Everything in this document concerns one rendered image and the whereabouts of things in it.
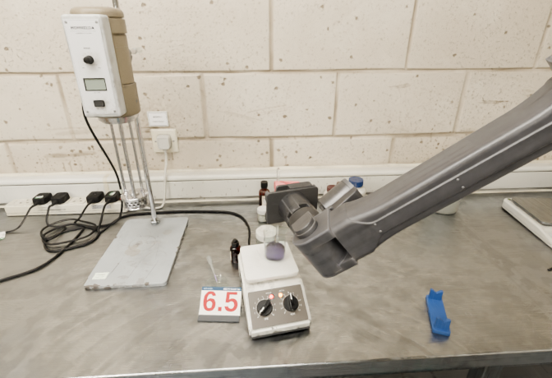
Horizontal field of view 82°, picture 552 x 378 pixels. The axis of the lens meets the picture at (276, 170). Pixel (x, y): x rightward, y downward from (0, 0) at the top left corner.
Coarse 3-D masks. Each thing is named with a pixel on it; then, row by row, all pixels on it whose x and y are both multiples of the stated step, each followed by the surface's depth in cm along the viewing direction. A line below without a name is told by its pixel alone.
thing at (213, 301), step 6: (204, 294) 71; (210, 294) 71; (216, 294) 71; (222, 294) 71; (228, 294) 71; (234, 294) 71; (204, 300) 71; (210, 300) 71; (216, 300) 71; (222, 300) 71; (228, 300) 71; (234, 300) 71; (204, 306) 70; (210, 306) 70; (216, 306) 70; (222, 306) 70; (228, 306) 70; (234, 306) 70
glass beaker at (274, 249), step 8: (272, 224) 74; (264, 232) 73; (272, 232) 74; (280, 232) 74; (264, 240) 71; (272, 240) 70; (280, 240) 70; (264, 248) 72; (272, 248) 71; (280, 248) 71; (264, 256) 73; (272, 256) 72; (280, 256) 72
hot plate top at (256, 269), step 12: (240, 252) 76; (252, 252) 76; (288, 252) 76; (252, 264) 72; (264, 264) 72; (276, 264) 72; (288, 264) 72; (252, 276) 68; (264, 276) 68; (276, 276) 69; (288, 276) 69
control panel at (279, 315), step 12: (276, 288) 68; (288, 288) 68; (300, 288) 69; (252, 300) 66; (276, 300) 67; (300, 300) 67; (252, 312) 65; (276, 312) 65; (288, 312) 66; (300, 312) 66; (252, 324) 64; (264, 324) 64; (276, 324) 64
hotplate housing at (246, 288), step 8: (240, 256) 77; (240, 264) 75; (240, 272) 75; (272, 280) 70; (280, 280) 70; (288, 280) 70; (296, 280) 70; (248, 288) 68; (256, 288) 68; (264, 288) 68; (304, 296) 68; (248, 304) 66; (248, 312) 65; (248, 320) 64; (304, 320) 65; (248, 328) 64; (264, 328) 64; (272, 328) 64; (280, 328) 64; (288, 328) 65; (296, 328) 65; (304, 328) 66; (256, 336) 64; (264, 336) 64
